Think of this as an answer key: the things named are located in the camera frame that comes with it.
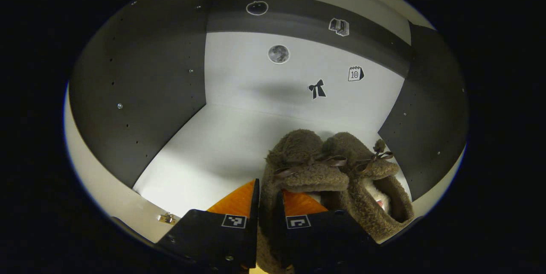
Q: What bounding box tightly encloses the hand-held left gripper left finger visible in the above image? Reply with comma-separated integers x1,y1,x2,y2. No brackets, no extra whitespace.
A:
156,178,261,272

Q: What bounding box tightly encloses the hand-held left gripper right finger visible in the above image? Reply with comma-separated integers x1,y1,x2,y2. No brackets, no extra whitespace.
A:
273,189,380,274

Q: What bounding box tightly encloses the brown fuzzy shoe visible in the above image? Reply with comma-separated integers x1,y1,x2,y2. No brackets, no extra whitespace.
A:
256,129,350,274
322,132,414,242

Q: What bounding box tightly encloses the white shoe cabinet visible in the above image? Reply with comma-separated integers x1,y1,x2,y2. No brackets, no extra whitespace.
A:
64,0,470,245

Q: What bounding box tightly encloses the white cabinet door with handle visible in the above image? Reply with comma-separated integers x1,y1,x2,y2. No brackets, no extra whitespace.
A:
412,146,468,219

